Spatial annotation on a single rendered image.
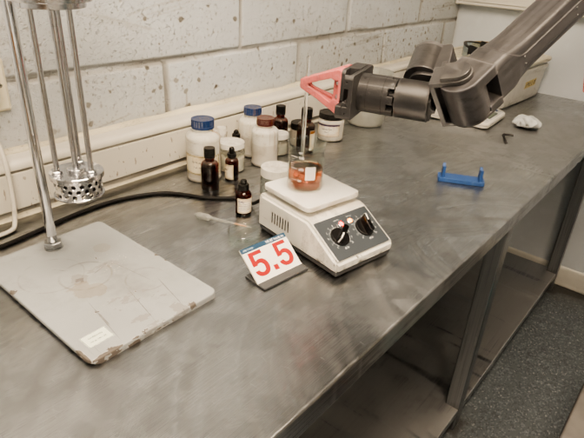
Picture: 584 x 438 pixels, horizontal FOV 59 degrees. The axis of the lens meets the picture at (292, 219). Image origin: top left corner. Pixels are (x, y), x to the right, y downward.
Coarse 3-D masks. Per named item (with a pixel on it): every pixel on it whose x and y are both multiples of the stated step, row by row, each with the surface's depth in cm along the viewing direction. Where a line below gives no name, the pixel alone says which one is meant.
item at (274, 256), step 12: (276, 240) 82; (252, 252) 79; (264, 252) 80; (276, 252) 81; (288, 252) 82; (252, 264) 78; (264, 264) 79; (276, 264) 80; (288, 264) 81; (264, 276) 78
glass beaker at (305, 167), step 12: (300, 144) 88; (312, 144) 88; (324, 144) 85; (300, 156) 83; (312, 156) 83; (324, 156) 85; (288, 168) 86; (300, 168) 84; (312, 168) 84; (288, 180) 87; (300, 180) 85; (312, 180) 85; (300, 192) 86; (312, 192) 86
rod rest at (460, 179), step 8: (480, 168) 115; (440, 176) 116; (448, 176) 116; (456, 176) 116; (464, 176) 116; (472, 176) 117; (480, 176) 114; (464, 184) 115; (472, 184) 115; (480, 184) 114
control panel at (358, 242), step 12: (336, 216) 84; (348, 216) 85; (360, 216) 86; (372, 216) 87; (324, 228) 81; (348, 228) 83; (324, 240) 80; (360, 240) 83; (372, 240) 84; (384, 240) 85; (336, 252) 79; (348, 252) 80; (360, 252) 81
